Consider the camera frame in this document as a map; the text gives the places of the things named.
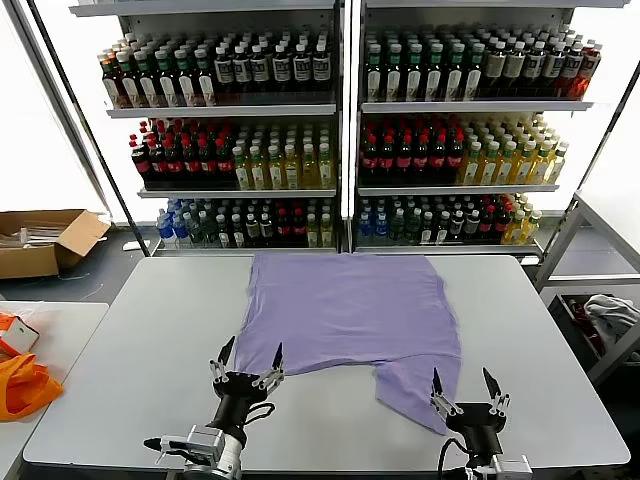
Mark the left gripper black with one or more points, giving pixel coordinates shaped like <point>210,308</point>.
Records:
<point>240,387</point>

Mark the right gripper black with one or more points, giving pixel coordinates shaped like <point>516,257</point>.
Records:
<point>477,420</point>

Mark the purple T-shirt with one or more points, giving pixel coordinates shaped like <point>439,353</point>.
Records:
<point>350,310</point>

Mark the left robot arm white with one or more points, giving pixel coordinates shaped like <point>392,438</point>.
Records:
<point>230,457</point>

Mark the black storage crate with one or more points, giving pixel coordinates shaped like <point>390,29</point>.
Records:
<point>562,310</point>

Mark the cola bottle red cap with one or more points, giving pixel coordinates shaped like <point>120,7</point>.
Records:
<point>502,220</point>
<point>422,160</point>
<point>456,159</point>
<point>299,227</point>
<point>387,160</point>
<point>141,162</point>
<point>174,164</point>
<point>404,160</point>
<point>370,160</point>
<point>157,164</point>
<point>439,159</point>
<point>224,162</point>
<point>207,163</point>
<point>488,222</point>
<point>283,227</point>
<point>191,163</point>

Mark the red crumpled garment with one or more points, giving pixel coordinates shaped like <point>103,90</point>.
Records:
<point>577,310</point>

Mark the pale yellow juice bottle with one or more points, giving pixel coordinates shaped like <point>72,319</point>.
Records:
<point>313,231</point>
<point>242,172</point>
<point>309,170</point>
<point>327,231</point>
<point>326,170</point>
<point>275,171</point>
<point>292,171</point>
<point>258,172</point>

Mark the blue water bottle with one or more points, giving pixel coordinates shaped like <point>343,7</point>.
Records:
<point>381,229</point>
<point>180,227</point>
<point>165,230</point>
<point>366,229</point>

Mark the grey white crumpled garment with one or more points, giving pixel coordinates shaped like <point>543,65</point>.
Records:
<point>607,310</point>

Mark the small white floor object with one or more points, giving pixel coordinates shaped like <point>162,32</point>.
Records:
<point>132,245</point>

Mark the orange yellow juice bottle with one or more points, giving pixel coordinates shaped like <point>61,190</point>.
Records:
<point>557,166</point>
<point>471,167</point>
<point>489,167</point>
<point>541,166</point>
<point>532,225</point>
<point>515,227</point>
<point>506,167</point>
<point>524,166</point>

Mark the orange fabric bag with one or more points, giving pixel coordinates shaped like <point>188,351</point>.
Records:
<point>25,390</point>

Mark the small orange white box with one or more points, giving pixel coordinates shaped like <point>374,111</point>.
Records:
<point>22,334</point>

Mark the open cardboard box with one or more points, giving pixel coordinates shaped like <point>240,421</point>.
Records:
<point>30,262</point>

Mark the grey metal shelf unit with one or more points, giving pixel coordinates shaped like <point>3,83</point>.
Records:
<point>225,111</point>
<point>475,106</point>

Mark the white packing material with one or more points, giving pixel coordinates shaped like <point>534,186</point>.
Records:
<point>30,232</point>

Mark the dark tea bottle green neck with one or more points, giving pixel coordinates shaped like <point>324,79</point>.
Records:
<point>435,75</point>
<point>374,75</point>
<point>149,85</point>
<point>475,75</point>
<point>131,85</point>
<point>168,84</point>
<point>187,84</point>
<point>206,83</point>
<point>456,75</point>
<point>394,75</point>
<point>415,75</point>

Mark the black slanted pole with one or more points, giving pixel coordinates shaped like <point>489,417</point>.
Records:
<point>89,125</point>

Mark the dark bottle white blue label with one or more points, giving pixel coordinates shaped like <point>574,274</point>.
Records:
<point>302,68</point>
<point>242,70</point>
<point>260,69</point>
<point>224,70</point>
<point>322,67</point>
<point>535,69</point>
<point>554,69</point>
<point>282,68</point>

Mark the dark bottle beige label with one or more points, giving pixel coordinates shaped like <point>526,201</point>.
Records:
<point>495,70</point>
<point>515,70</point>

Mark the right wrist camera silver box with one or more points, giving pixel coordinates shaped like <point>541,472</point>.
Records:
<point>512,467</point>

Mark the wrist camera silver box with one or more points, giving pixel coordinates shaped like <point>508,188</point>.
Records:
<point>512,467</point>
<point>205,440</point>

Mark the left wrist camera silver box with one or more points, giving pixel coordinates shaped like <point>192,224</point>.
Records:
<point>205,440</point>

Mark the grey metal frame table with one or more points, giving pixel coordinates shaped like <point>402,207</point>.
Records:
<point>564,235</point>

